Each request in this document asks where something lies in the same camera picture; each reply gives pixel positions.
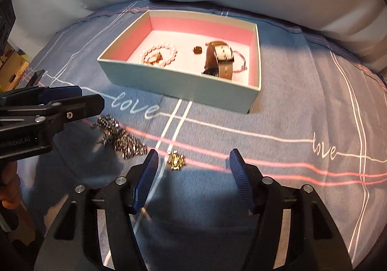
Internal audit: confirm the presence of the gold cluster brooch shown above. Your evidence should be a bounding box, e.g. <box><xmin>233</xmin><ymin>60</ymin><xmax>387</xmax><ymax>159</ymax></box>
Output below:
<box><xmin>167</xmin><ymin>151</ymin><xmax>186</xmax><ymax>171</ymax></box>

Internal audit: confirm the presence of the dark metal chain necklace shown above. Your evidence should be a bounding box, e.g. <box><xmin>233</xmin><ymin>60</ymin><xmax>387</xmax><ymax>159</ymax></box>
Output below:
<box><xmin>90</xmin><ymin>114</ymin><xmax>148</xmax><ymax>161</ymax></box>

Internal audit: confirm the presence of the thin silver bangle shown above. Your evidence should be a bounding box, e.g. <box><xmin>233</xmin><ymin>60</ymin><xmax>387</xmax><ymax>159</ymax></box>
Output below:
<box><xmin>231</xmin><ymin>50</ymin><xmax>247</xmax><ymax>73</ymax></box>

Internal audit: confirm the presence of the gold ring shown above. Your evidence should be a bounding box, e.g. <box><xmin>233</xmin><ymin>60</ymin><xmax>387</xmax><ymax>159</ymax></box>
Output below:
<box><xmin>148</xmin><ymin>51</ymin><xmax>164</xmax><ymax>66</ymax></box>

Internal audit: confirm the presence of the brown strap wristwatch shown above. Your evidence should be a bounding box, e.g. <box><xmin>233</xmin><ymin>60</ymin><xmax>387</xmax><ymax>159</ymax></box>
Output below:
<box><xmin>203</xmin><ymin>41</ymin><xmax>234</xmax><ymax>80</ymax></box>

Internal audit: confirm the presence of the white pearl bracelet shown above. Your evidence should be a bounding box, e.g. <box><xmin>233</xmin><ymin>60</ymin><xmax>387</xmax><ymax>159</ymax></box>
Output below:
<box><xmin>141</xmin><ymin>43</ymin><xmax>179</xmax><ymax>68</ymax></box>

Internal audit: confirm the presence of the small gold square earring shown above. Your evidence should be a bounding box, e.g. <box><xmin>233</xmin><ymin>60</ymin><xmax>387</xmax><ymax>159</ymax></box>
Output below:
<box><xmin>193</xmin><ymin>46</ymin><xmax>203</xmax><ymax>54</ymax></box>

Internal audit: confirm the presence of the person's left hand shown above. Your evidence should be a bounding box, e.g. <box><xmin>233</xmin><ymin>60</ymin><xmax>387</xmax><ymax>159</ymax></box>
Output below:
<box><xmin>0</xmin><ymin>162</ymin><xmax>22</xmax><ymax>209</ymax></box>

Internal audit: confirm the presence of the black smartphone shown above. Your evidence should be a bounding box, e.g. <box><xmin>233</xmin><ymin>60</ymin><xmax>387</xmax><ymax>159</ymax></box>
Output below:
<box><xmin>26</xmin><ymin>70</ymin><xmax>45</xmax><ymax>87</ymax></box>

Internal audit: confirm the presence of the cluttered shelf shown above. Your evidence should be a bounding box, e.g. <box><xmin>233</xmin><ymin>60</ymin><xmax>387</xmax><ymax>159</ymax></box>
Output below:
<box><xmin>0</xmin><ymin>43</ymin><xmax>30</xmax><ymax>92</ymax></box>

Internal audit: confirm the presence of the blue plaid bed sheet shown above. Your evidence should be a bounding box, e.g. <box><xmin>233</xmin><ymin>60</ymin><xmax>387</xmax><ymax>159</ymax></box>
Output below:
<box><xmin>31</xmin><ymin>0</ymin><xmax>386</xmax><ymax>270</ymax></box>

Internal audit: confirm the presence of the open grey pink box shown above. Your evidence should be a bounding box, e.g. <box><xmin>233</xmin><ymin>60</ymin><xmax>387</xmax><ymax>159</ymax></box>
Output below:
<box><xmin>98</xmin><ymin>10</ymin><xmax>262</xmax><ymax>114</ymax></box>

